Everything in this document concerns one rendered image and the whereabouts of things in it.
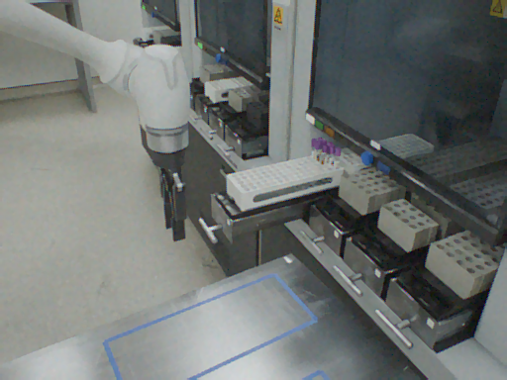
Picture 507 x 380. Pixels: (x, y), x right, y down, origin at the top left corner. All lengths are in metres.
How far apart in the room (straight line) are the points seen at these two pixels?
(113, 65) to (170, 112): 0.18
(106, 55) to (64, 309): 1.34
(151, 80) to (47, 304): 1.45
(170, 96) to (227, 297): 0.40
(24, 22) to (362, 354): 0.78
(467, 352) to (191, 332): 0.52
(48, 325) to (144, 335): 1.29
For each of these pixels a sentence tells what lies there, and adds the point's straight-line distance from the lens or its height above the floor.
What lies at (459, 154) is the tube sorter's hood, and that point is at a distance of 0.90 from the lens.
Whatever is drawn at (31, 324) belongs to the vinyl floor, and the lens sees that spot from 2.16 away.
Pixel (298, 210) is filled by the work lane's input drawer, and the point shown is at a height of 0.79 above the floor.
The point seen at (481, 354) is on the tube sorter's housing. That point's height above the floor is 0.73.
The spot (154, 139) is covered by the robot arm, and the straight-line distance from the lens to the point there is 1.00.
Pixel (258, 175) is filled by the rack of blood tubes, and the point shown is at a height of 0.86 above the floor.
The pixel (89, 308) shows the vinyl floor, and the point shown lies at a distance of 2.14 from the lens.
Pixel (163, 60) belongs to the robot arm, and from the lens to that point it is 0.94.
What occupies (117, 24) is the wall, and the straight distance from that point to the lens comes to 4.58.
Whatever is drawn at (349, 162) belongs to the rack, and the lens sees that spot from 1.29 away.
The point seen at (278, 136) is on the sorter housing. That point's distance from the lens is 1.47.
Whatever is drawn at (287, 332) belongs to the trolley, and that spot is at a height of 0.82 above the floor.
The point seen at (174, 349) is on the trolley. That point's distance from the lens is 0.83.
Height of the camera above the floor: 1.45
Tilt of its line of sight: 31 degrees down
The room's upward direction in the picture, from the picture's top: 1 degrees clockwise
